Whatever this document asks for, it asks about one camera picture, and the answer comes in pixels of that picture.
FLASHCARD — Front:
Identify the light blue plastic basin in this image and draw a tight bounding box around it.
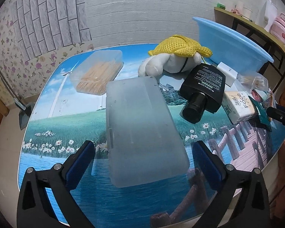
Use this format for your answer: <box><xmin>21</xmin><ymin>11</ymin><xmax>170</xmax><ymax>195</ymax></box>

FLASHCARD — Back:
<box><xmin>192</xmin><ymin>17</ymin><xmax>274</xmax><ymax>73</ymax></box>

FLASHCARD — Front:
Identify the frosted plastic case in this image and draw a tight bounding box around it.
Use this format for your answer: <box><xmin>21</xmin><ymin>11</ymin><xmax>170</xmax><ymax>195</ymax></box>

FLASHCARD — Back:
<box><xmin>106</xmin><ymin>77</ymin><xmax>190</xmax><ymax>188</ymax></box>

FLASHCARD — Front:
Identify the pink water bottle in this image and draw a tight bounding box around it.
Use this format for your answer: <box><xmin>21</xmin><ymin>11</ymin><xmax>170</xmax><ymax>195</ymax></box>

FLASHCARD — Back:
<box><xmin>269</xmin><ymin>13</ymin><xmax>285</xmax><ymax>44</ymax></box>

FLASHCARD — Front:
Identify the white power adapter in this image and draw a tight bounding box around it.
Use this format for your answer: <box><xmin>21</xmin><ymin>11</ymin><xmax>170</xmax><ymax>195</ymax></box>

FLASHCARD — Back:
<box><xmin>217</xmin><ymin>62</ymin><xmax>238</xmax><ymax>87</ymax></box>

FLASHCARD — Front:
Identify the red small object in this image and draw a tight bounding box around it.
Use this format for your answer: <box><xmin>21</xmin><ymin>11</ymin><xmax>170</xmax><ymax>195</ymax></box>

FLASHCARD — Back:
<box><xmin>251</xmin><ymin>89</ymin><xmax>263</xmax><ymax>103</ymax></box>

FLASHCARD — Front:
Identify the green small box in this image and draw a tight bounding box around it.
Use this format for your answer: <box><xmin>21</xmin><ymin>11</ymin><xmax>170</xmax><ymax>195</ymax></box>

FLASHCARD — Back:
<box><xmin>216</xmin><ymin>3</ymin><xmax>226</xmax><ymax>10</ymax></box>

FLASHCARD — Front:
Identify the wooden side table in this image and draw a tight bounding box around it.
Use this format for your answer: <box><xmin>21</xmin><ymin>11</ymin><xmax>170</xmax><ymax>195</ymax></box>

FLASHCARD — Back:
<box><xmin>214</xmin><ymin>7</ymin><xmax>285</xmax><ymax>92</ymax></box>

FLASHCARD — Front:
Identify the black tube bottle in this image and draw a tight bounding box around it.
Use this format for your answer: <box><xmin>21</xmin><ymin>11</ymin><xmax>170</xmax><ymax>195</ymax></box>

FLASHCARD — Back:
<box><xmin>179</xmin><ymin>63</ymin><xmax>226</xmax><ymax>124</ymax></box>

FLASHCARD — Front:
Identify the grey dustpan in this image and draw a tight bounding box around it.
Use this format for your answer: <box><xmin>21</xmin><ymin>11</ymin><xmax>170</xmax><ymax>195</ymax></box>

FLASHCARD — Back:
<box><xmin>13</xmin><ymin>97</ymin><xmax>35</xmax><ymax>130</ymax></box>

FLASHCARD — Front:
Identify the clear bag of cotton swabs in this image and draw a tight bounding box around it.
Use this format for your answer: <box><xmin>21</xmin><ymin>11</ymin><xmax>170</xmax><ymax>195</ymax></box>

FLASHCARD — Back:
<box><xmin>237</xmin><ymin>72</ymin><xmax>269</xmax><ymax>92</ymax></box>

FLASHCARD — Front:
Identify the clear box of toothpicks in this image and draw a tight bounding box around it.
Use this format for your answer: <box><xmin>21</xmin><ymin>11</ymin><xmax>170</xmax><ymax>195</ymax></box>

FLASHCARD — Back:
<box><xmin>69</xmin><ymin>50</ymin><xmax>124</xmax><ymax>95</ymax></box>

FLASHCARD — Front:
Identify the white cup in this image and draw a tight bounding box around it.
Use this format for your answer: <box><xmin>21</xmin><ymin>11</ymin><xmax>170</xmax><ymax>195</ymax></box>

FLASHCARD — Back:
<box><xmin>242</xmin><ymin>7</ymin><xmax>252</xmax><ymax>20</ymax></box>

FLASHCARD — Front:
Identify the dark green packet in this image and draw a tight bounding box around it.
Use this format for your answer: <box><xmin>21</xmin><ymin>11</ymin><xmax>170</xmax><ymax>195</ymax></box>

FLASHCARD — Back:
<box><xmin>248</xmin><ymin>97</ymin><xmax>272</xmax><ymax>132</ymax></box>

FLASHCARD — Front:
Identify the white jug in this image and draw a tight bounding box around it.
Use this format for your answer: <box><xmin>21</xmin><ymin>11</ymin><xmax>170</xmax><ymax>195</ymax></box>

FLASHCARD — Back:
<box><xmin>255</xmin><ymin>0</ymin><xmax>278</xmax><ymax>32</ymax></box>

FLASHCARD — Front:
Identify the white plush toy yellow net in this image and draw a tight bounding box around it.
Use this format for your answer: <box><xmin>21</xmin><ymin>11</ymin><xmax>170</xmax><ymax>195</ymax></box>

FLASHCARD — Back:
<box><xmin>138</xmin><ymin>35</ymin><xmax>213</xmax><ymax>77</ymax></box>

